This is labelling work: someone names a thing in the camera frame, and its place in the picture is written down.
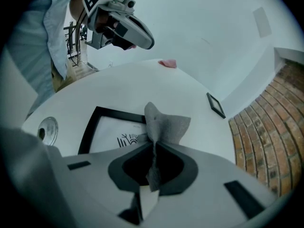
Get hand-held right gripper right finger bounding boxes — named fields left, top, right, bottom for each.
left=146, top=141, right=277, bottom=228

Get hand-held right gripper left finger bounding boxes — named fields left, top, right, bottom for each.
left=48, top=141, right=155, bottom=228

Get black frame white picture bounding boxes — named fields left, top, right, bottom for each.
left=77, top=106, right=148, bottom=155

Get grey wiping cloth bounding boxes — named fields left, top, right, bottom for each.
left=143, top=101, right=192, bottom=192

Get black frame tan picture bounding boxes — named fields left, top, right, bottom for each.
left=206, top=92, right=227, bottom=120

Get person's left forearm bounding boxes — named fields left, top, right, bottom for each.
left=69, top=0, right=90, bottom=21

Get person's left hand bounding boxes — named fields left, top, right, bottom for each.
left=96, top=9, right=120, bottom=32

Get pink cloth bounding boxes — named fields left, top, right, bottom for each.
left=158, top=59, right=178, bottom=69

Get white table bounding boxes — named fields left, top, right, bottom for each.
left=21, top=59, right=238, bottom=170

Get khaki trousers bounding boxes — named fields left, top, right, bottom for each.
left=51, top=60, right=76, bottom=92

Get light blue shirt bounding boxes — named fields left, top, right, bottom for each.
left=6, top=0, right=79, bottom=114

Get white power cable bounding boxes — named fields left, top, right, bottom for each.
left=85, top=60, right=114, bottom=72

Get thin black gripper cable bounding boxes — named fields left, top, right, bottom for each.
left=66, top=7, right=86, bottom=67

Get round silver cable grommet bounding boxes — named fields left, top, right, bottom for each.
left=37, top=116, right=59, bottom=146

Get grey wall panel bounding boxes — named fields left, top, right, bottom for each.
left=253, top=7, right=273, bottom=38

